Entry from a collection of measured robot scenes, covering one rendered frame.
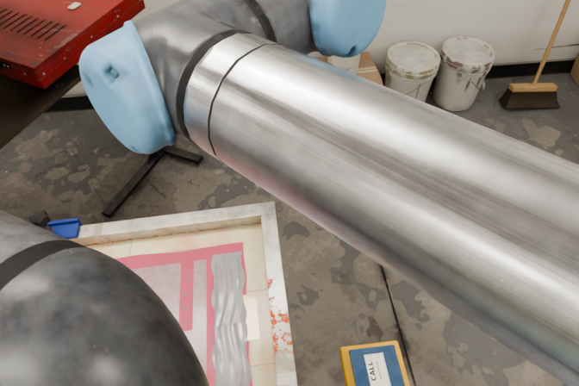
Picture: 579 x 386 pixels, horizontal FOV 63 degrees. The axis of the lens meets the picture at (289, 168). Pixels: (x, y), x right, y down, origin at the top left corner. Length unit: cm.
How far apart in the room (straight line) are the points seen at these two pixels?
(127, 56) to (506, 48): 325
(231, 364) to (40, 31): 130
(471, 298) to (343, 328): 199
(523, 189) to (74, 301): 20
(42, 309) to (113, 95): 12
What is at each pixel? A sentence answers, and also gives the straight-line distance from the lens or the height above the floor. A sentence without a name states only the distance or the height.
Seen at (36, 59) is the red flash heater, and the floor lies 110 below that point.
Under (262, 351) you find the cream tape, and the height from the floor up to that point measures 101.
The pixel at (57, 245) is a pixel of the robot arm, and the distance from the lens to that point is 28.
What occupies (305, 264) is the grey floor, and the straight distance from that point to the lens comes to 230.
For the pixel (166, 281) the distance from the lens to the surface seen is 115.
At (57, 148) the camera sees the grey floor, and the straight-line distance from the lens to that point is 309.
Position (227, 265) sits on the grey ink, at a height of 101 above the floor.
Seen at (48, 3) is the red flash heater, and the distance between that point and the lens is 202.
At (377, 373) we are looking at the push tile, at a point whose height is 97.
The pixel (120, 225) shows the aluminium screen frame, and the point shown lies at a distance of 124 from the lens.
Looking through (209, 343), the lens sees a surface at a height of 100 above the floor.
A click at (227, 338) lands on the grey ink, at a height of 101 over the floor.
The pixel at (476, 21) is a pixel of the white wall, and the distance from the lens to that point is 322.
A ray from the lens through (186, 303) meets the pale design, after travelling 112.
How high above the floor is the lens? 198
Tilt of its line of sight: 48 degrees down
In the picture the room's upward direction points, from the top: straight up
